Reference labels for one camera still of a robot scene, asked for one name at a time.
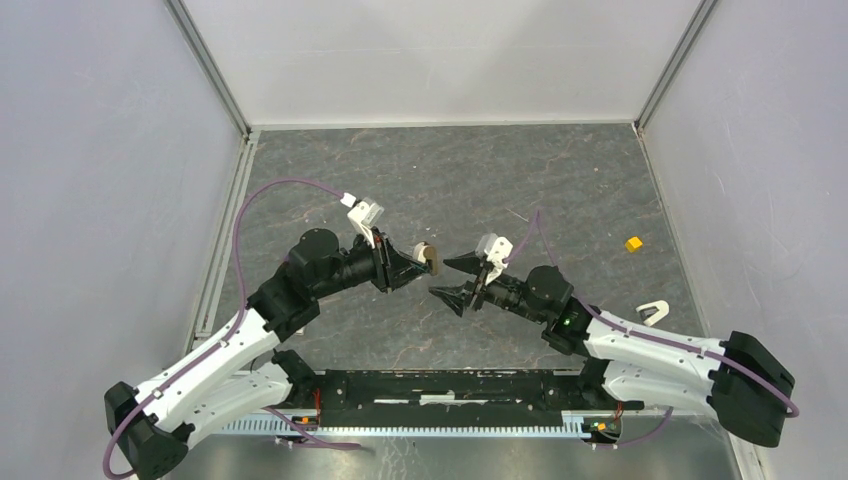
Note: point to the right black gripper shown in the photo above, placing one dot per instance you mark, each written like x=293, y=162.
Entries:
x=458, y=295

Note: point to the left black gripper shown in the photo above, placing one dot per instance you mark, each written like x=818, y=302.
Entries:
x=393, y=269

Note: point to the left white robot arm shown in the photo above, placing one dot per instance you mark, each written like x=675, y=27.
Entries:
x=157, y=422

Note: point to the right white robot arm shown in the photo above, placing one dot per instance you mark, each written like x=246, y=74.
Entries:
x=737, y=381

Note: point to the yellow cube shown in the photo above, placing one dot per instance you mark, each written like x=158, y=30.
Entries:
x=633, y=244

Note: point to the white plastic hook piece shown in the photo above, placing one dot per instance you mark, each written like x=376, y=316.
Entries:
x=653, y=312

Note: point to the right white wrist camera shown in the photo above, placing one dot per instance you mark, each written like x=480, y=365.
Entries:
x=494, y=251

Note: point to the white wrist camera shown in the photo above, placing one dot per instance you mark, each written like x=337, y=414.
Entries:
x=494, y=251
x=363, y=215

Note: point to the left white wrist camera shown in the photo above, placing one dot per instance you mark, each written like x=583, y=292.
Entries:
x=363, y=215

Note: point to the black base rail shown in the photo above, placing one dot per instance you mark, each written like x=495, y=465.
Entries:
x=450, y=398

